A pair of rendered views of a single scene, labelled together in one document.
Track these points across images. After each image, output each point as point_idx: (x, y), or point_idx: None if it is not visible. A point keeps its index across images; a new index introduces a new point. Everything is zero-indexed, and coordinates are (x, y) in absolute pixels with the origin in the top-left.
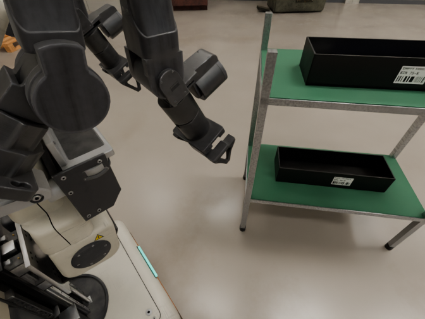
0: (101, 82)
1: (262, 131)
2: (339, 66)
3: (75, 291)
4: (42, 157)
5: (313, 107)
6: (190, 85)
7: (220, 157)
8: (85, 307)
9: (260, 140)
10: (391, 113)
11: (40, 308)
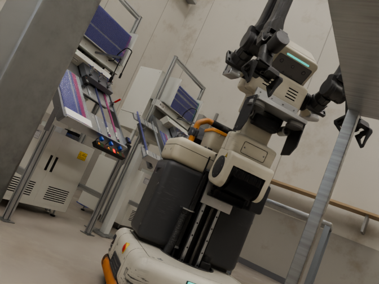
0: (249, 33)
1: (333, 150)
2: None
3: (199, 236)
4: None
5: (343, 81)
6: None
7: (243, 66)
8: (185, 251)
9: (326, 167)
10: (330, 13)
11: (196, 195)
